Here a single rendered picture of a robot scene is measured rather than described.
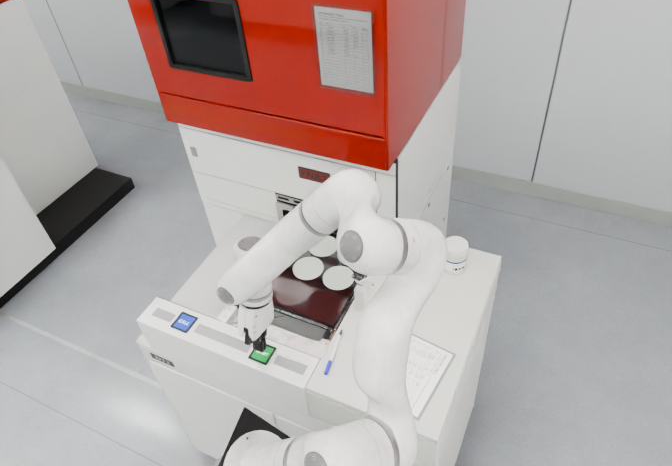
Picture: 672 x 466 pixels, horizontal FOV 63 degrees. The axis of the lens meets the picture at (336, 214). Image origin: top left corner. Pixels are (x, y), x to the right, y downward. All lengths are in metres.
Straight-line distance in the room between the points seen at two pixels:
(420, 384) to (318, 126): 0.75
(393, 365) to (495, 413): 1.57
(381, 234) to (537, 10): 2.16
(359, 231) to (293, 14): 0.73
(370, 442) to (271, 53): 1.01
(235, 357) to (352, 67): 0.82
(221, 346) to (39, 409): 1.50
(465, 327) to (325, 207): 0.64
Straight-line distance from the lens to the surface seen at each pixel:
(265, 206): 2.02
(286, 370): 1.48
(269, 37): 1.52
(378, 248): 0.88
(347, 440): 1.01
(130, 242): 3.44
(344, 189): 1.01
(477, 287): 1.63
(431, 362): 1.46
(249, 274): 1.18
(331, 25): 1.41
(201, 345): 1.58
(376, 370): 0.98
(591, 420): 2.61
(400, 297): 0.98
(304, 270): 1.76
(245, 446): 1.36
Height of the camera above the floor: 2.20
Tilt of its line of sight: 42 degrees down
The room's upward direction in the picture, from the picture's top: 6 degrees counter-clockwise
